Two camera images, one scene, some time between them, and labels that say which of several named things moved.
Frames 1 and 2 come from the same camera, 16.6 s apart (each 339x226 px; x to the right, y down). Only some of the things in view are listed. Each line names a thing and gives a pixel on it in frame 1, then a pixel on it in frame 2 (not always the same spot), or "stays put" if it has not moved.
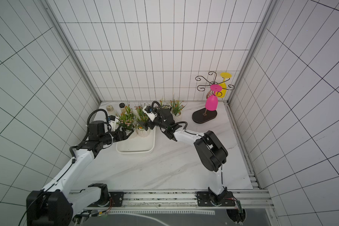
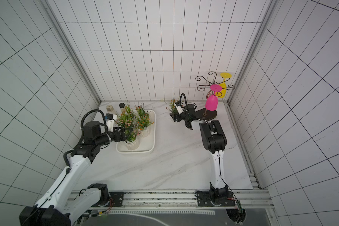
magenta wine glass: x=212 y=102 stays put
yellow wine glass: x=221 y=94 stays put
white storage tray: x=135 y=143 stays put
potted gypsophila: x=127 y=119 stays put
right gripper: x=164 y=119 -> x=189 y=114
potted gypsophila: x=175 y=109 -> x=133 y=141
